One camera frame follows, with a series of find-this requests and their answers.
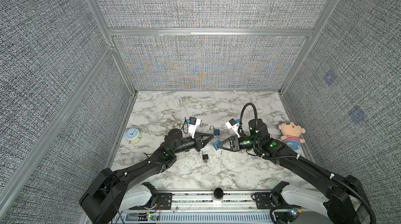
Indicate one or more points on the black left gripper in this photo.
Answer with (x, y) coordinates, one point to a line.
(198, 143)

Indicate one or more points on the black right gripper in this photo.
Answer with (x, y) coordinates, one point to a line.
(235, 147)

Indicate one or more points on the blue padlock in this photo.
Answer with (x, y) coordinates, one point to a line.
(215, 145)
(216, 132)

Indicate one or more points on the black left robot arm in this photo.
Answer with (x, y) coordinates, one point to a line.
(103, 198)

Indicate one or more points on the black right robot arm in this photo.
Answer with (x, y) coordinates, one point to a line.
(341, 199)

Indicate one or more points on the pink plush doll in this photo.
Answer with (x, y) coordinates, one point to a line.
(291, 133)

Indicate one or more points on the small blue alarm clock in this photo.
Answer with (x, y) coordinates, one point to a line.
(133, 135)

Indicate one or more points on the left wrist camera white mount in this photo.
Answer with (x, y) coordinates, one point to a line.
(193, 123)

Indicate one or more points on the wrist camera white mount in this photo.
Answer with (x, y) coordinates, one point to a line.
(193, 123)
(233, 124)

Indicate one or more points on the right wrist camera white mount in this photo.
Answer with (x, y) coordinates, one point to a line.
(233, 124)

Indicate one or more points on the black knob on rail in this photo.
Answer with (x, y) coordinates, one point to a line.
(218, 194)

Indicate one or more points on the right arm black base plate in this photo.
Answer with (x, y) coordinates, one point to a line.
(267, 200)

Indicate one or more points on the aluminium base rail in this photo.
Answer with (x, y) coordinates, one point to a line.
(194, 206)

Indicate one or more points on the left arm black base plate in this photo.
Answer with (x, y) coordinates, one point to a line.
(162, 201)

